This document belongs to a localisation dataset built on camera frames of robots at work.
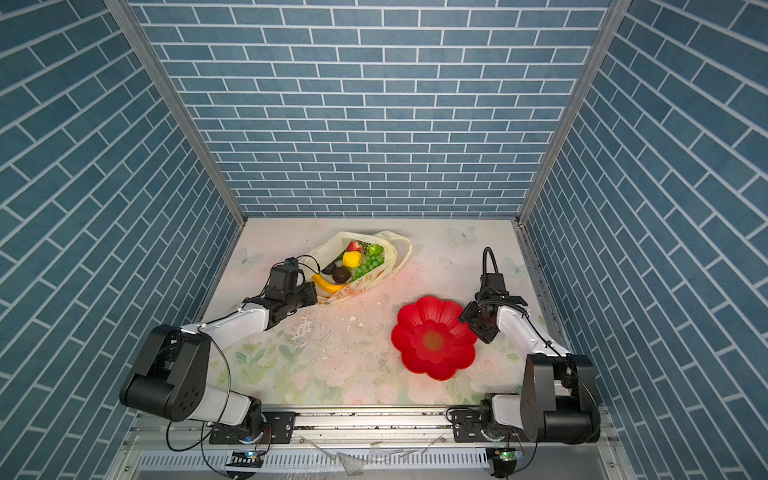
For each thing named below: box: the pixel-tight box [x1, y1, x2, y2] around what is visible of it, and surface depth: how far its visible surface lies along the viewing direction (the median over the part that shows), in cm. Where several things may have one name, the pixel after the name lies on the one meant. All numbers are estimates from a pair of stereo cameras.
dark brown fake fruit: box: [332, 266, 350, 284], surface depth 102 cm
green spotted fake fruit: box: [367, 244, 384, 256], surface depth 107 cm
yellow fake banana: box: [312, 274, 348, 293], surface depth 100 cm
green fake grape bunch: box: [350, 255, 385, 283], surface depth 104 cm
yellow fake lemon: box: [342, 251, 363, 269], surface depth 104 cm
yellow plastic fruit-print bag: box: [303, 231, 412, 306], surface depth 98 cm
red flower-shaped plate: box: [391, 296, 478, 381], surface depth 91 cm
